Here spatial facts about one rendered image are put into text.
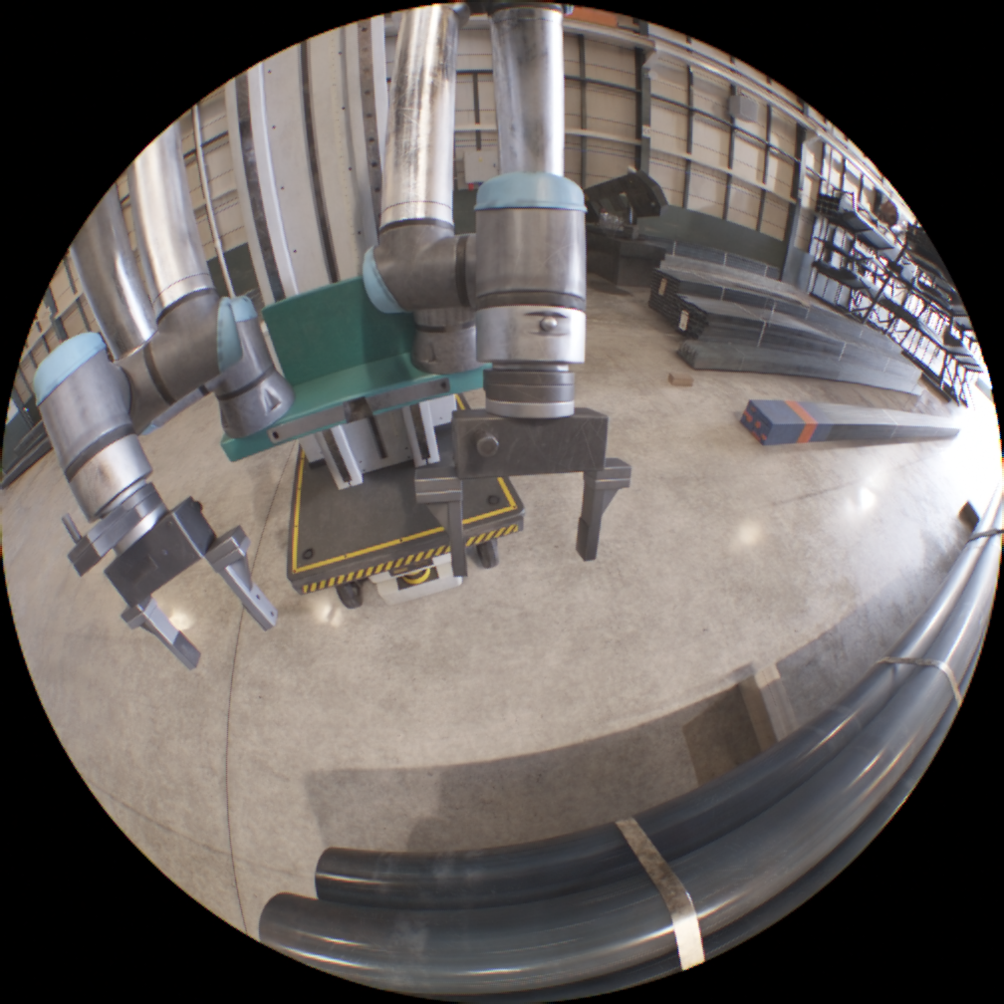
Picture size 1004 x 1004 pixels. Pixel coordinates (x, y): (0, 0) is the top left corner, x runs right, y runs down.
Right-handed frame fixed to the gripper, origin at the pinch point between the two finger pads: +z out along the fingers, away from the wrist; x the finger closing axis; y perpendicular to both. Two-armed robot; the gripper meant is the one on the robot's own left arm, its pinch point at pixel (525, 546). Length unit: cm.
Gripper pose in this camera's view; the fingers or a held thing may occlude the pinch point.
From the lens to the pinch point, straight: 35.1
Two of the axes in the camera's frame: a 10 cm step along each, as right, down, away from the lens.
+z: 0.0, 9.2, 4.0
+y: 2.0, 3.9, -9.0
